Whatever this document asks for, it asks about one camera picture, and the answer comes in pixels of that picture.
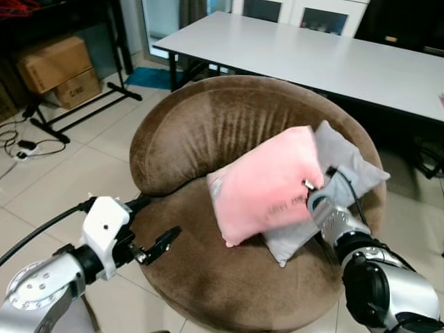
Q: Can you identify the white glass-door cabinet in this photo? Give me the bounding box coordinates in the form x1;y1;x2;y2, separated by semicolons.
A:
229;0;369;38

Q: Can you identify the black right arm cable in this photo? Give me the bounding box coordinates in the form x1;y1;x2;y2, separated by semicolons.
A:
332;165;370;228

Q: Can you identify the teal floor mat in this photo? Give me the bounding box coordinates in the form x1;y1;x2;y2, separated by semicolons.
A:
124;67;187;92

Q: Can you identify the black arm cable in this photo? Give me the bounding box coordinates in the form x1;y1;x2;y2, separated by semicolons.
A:
332;165;370;228
0;199;95;268

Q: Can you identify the large brown cardboard box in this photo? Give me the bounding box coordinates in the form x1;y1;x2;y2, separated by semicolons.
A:
15;35;95;95

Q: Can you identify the black keyboard stand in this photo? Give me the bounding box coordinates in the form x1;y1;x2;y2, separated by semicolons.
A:
0;0;144;144

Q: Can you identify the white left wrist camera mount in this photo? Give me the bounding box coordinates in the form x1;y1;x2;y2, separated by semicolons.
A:
81;196;133;262

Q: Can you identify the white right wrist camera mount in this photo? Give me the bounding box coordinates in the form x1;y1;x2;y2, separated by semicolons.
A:
315;171;359;213

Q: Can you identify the pink pillow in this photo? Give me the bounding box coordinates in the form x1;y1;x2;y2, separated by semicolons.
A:
205;125;325;249

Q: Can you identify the brown round velvet sofa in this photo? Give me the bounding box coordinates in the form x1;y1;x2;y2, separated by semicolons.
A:
129;74;388;333

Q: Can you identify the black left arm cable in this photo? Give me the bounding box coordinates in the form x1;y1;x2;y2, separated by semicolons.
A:
0;199;95;268

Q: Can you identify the small brown cardboard box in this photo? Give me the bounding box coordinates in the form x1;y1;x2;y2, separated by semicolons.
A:
53;67;103;110

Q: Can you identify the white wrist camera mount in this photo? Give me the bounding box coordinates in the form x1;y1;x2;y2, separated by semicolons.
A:
315;171;359;213
81;196;133;262

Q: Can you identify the long white table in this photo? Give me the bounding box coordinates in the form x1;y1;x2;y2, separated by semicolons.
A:
152;11;444;123

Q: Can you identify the black low cabinet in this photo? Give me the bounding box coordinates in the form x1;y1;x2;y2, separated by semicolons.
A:
352;0;444;58

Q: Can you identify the power strip with black cable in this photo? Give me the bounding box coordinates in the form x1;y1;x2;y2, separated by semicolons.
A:
0;119;46;162

